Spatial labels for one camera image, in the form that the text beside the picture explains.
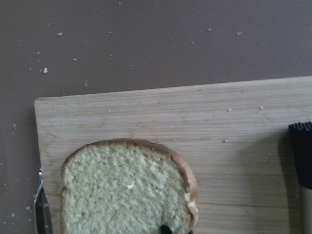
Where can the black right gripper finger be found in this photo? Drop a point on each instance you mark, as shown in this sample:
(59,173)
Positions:
(165,230)

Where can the bread slice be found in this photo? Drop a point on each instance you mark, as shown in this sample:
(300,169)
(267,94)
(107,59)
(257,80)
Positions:
(127,186)

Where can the wooden cutting board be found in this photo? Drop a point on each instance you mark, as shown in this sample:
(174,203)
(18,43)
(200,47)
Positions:
(234,136)

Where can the steel muddler black tip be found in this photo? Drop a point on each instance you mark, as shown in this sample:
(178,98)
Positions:
(301,140)

